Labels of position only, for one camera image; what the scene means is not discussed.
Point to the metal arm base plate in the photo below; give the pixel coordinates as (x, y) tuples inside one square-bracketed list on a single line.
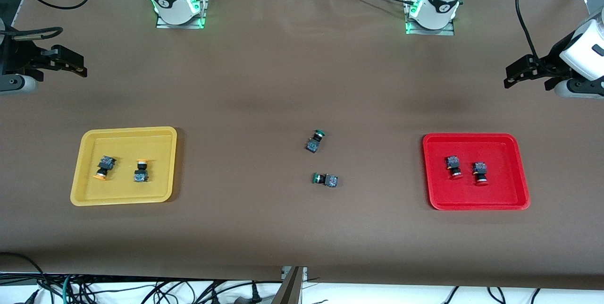
[(429, 33), (188, 26)]

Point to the yellow plastic tray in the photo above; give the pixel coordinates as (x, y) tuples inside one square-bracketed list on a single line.
[(122, 190)]

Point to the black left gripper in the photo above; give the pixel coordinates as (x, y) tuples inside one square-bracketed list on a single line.
[(549, 64)]

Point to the white metal bracket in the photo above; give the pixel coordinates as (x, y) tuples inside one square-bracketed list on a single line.
[(285, 272)]

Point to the red plastic tray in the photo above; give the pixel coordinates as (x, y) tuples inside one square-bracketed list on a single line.
[(500, 190)]

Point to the red mushroom push button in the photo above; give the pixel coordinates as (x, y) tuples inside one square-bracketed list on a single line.
[(480, 172), (454, 166)]

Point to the green push button switch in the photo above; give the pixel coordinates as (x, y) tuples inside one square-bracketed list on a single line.
[(331, 181), (312, 145)]

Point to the brown table cover sheet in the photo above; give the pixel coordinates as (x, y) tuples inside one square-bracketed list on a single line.
[(302, 228)]

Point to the brown wooden beam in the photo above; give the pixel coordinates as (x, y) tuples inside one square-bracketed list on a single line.
[(290, 290)]

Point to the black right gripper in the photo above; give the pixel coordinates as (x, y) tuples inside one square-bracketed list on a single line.
[(24, 56)]

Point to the yellow push button switch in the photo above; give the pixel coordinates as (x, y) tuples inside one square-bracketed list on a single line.
[(104, 166), (140, 173)]

